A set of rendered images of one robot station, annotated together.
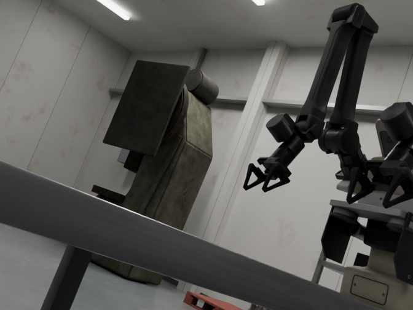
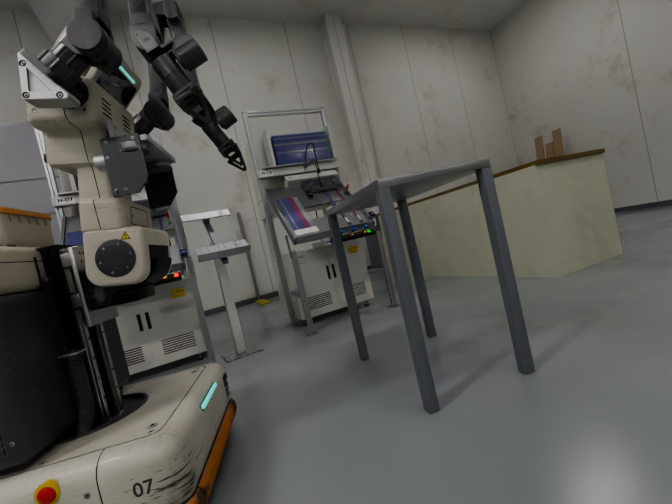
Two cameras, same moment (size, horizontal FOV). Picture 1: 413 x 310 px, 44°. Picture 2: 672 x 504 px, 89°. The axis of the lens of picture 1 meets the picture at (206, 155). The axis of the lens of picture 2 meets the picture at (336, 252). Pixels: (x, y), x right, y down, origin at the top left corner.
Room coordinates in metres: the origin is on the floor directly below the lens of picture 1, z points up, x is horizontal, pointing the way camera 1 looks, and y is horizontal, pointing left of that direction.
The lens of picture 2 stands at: (2.19, 0.36, 0.63)
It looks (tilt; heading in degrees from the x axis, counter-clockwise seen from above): 2 degrees down; 199
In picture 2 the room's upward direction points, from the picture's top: 13 degrees counter-clockwise
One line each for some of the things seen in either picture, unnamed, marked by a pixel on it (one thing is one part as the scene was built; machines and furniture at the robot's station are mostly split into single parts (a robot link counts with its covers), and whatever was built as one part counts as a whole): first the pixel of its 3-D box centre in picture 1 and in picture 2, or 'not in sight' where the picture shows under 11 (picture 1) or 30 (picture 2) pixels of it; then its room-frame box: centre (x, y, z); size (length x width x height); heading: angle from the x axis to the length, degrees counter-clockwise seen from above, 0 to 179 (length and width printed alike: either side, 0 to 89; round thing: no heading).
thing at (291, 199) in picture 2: not in sight; (320, 243); (-0.68, -0.78, 0.65); 1.01 x 0.73 x 1.29; 42
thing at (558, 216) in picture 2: not in sight; (467, 228); (-1.90, 0.49, 0.44); 2.51 x 0.81 x 0.88; 41
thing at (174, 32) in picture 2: not in sight; (186, 65); (1.09, -0.44, 1.40); 0.11 x 0.06 x 0.43; 27
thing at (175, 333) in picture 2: not in sight; (152, 326); (0.17, -1.99, 0.31); 0.70 x 0.65 x 0.62; 132
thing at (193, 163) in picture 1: (149, 165); not in sight; (7.70, 0.74, 1.59); 1.63 x 1.45 x 3.17; 40
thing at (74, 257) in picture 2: not in sight; (130, 274); (1.37, -0.64, 0.68); 0.28 x 0.27 x 0.25; 28
